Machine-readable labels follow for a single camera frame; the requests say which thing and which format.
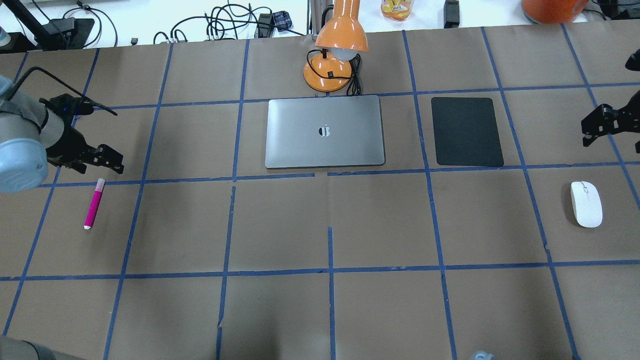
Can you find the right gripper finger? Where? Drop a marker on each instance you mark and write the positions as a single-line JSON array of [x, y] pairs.
[[605, 120]]

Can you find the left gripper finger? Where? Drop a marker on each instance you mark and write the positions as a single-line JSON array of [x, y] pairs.
[[104, 156]]

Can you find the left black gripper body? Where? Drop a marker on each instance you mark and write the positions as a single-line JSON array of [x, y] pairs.
[[69, 146]]

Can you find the pink highlighter pen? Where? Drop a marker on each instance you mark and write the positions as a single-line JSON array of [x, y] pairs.
[[95, 202]]

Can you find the white computer mouse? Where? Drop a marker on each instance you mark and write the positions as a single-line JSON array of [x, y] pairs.
[[586, 203]]

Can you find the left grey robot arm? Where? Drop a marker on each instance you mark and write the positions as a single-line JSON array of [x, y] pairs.
[[38, 133]]

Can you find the black mousepad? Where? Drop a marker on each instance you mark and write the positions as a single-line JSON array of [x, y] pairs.
[[466, 132]]

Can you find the black power adapter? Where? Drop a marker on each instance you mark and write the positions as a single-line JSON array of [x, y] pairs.
[[451, 14]]

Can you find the silver closed laptop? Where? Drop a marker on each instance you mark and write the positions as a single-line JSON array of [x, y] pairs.
[[330, 131]]

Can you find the orange desk lamp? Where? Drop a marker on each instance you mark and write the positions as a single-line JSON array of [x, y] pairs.
[[335, 61]]

